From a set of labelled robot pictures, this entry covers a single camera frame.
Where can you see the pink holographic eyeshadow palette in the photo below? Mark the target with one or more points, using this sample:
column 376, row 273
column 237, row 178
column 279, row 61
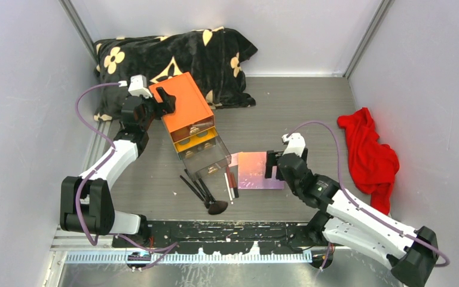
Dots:
column 251, row 173

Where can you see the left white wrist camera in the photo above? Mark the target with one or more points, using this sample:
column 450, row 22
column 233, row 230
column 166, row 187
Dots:
column 138, row 87

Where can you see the red cloth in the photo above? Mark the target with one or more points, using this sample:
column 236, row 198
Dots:
column 372, row 165

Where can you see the small pink card box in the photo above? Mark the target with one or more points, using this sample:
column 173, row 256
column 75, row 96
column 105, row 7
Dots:
column 234, row 159

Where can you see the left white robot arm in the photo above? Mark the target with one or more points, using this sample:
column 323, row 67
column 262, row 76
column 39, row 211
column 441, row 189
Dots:
column 86, row 204

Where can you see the white silver pencil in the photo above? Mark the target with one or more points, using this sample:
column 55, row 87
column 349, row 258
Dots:
column 228, row 188

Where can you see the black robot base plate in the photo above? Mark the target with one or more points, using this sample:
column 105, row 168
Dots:
column 231, row 237

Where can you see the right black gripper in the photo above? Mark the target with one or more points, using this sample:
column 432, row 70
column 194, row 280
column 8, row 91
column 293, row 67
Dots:
column 272, row 156

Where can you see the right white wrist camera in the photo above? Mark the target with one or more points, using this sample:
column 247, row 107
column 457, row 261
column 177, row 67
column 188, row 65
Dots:
column 295, row 144

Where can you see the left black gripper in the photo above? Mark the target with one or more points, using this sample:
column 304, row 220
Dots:
column 166, row 107

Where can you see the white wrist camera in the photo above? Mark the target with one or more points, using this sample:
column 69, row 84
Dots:
column 295, row 144
column 138, row 87

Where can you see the orange drawer organizer box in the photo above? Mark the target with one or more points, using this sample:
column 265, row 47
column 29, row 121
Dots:
column 192, row 124

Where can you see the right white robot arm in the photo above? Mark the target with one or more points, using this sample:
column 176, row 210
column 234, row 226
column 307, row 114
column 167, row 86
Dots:
column 342, row 219

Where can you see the clear drawer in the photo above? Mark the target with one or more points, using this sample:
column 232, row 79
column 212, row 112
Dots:
column 206, row 158

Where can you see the black fan makeup brush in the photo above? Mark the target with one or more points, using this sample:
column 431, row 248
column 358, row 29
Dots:
column 216, row 206

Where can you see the black floral plush blanket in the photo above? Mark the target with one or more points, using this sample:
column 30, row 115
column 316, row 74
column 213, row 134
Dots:
column 213, row 57

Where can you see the black round makeup brush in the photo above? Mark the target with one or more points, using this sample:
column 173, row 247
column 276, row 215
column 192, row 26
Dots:
column 198, row 187

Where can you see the orange brown lip pen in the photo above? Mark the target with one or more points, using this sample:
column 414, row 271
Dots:
column 234, row 185

